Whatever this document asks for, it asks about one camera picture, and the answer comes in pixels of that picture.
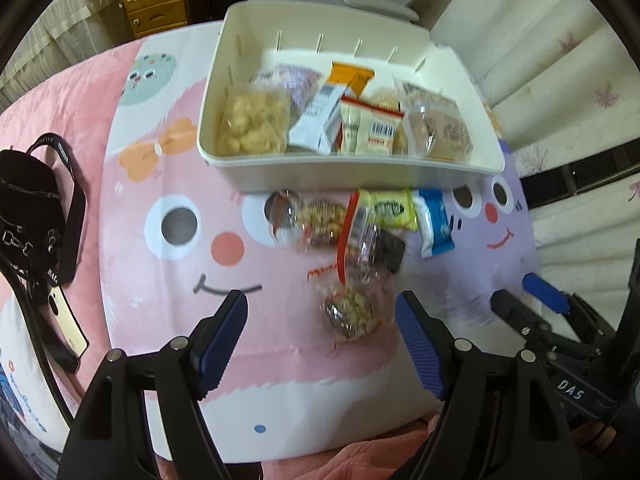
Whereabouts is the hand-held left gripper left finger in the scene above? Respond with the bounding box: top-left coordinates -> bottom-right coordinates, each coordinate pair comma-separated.
60,289 -> 249,480

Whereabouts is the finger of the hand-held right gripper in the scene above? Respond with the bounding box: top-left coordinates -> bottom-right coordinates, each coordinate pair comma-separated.
490,290 -> 558,356
521,272 -> 621,356

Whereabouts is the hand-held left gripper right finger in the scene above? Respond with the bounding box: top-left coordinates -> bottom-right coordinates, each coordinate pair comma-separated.
395,290 -> 576,480

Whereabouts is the clear nut cluster packet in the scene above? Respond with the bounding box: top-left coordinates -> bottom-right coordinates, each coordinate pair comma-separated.
306,265 -> 391,348

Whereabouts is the white plastic storage box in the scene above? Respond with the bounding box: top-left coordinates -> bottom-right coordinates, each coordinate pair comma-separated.
196,0 -> 506,193

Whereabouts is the yellow puffed snack packet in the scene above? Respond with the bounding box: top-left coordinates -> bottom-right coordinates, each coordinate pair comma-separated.
215,85 -> 293,157

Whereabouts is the purple white snack packet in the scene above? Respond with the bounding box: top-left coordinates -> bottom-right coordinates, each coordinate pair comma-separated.
250,63 -> 325,111

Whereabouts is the black shoulder bag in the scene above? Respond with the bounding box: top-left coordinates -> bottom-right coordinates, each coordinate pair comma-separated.
0,132 -> 88,306

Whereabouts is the pink printed blanket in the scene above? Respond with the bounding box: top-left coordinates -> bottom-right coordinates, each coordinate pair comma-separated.
0,22 -> 546,480

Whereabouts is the red-edged dark bar packet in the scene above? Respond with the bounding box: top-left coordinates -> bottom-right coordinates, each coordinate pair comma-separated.
336,190 -> 407,286

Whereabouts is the blue white snack packet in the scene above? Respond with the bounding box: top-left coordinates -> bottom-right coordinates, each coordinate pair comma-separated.
412,189 -> 457,259

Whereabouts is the yellow green snack packet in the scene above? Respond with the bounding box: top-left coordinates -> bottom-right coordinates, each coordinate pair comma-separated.
357,187 -> 420,232

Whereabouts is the clear nut bar packet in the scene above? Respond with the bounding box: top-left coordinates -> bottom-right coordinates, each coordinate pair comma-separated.
267,189 -> 351,251

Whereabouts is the beige phone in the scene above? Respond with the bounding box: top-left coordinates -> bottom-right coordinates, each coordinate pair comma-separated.
37,280 -> 91,373

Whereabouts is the clear bread packet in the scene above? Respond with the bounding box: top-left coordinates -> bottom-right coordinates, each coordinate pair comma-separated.
392,77 -> 475,163

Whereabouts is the white printed cloth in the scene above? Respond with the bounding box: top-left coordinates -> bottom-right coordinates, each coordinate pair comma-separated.
0,305 -> 76,461

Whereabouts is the red white snack packet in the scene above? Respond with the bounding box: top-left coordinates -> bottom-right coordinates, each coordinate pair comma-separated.
337,96 -> 405,157

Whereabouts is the white grey snack packet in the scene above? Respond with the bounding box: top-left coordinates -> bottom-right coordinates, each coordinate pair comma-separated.
287,85 -> 351,155

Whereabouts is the beige curtain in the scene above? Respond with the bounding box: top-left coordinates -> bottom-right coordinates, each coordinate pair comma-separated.
0,0 -> 136,111

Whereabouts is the black cable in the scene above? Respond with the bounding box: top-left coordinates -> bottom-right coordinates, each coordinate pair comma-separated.
0,250 -> 76,431

